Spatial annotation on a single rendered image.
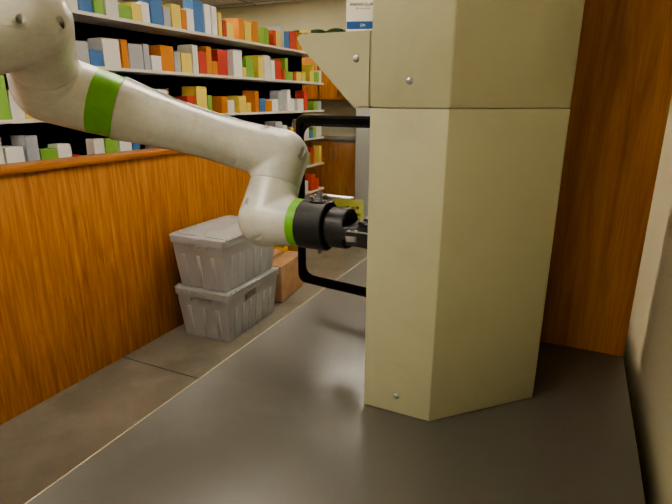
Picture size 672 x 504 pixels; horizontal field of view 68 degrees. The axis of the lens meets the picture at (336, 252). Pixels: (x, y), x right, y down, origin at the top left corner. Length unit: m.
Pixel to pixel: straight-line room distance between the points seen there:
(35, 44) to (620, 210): 1.00
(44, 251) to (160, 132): 1.82
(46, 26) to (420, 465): 0.81
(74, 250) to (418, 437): 2.30
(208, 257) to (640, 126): 2.43
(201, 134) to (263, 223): 0.20
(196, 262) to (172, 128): 2.16
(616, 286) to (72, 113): 1.04
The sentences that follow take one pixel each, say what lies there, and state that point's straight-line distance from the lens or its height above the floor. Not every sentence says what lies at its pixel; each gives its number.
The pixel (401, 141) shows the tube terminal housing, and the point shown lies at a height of 1.37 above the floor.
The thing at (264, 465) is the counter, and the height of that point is 0.94.
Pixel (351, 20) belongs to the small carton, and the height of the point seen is 1.54.
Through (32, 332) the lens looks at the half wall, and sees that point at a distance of 2.80.
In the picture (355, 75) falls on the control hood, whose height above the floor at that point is 1.45.
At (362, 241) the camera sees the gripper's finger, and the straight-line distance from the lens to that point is 0.83.
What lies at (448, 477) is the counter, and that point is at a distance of 0.75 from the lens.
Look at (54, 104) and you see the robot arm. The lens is 1.01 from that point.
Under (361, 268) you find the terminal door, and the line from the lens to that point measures 1.14.
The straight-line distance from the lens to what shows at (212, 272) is 3.04.
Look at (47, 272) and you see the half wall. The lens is 2.77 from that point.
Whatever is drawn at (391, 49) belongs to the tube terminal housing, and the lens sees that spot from 0.72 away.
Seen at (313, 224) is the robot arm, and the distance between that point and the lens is 0.90.
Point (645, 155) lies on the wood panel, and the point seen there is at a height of 1.33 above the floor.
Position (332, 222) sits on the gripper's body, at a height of 1.21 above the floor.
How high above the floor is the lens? 1.42
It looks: 17 degrees down
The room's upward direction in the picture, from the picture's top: straight up
